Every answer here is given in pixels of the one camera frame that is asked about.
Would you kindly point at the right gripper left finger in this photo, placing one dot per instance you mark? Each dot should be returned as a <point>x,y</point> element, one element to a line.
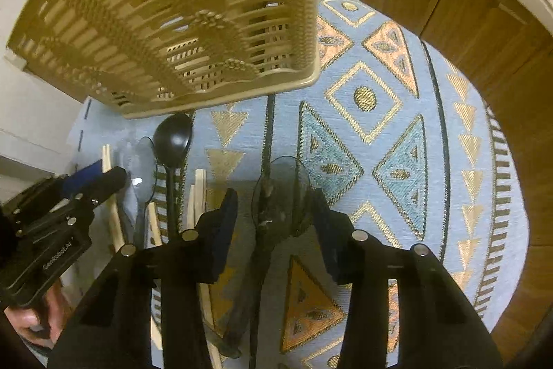
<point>111,327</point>

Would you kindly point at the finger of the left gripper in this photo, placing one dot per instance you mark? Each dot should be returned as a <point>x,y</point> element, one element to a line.
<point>92,184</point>

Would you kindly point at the wooden chopstick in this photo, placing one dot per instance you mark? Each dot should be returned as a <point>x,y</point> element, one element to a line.
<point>154,223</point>
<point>196,199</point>
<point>215,343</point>
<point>116,232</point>

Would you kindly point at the black plastic ladle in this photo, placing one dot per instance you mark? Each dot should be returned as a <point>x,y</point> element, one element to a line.
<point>171,141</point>

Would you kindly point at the clear plastic spoon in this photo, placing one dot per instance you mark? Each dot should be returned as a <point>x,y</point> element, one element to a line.
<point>279,211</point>
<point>143,178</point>

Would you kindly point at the person's left hand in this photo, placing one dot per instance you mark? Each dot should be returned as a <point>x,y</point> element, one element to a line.
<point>43,329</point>

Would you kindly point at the beige plastic utensil basket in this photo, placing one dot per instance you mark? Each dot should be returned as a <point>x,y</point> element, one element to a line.
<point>150,57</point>

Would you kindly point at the patterned blue woven mat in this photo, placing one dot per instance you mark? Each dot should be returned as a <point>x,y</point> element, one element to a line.
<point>395,136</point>

